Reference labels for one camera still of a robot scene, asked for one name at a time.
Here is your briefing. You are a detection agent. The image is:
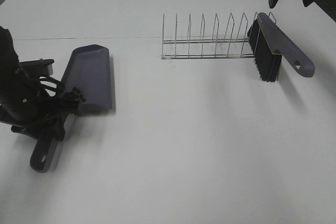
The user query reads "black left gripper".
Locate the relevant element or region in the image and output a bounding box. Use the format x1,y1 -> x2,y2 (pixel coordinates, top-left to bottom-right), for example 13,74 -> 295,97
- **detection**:
1,58 -> 71,141

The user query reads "pile of coffee beans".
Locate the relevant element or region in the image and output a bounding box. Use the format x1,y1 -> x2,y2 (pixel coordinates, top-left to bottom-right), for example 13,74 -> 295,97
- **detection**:
64,87 -> 86,103

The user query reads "purple plastic dustpan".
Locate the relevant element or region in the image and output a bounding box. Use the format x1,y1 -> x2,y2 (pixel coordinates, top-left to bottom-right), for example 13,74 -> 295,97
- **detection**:
30,44 -> 113,173

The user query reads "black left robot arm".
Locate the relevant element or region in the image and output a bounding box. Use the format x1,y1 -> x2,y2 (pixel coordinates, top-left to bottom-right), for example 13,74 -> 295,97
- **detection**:
1,28 -> 79,139

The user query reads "black cable bundle left arm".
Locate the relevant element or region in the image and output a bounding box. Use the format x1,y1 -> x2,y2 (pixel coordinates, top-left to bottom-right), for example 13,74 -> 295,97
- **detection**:
37,76 -> 65,98

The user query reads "metal wire dish rack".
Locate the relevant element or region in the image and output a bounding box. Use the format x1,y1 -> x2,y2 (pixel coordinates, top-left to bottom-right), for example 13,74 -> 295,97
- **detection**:
160,11 -> 278,61

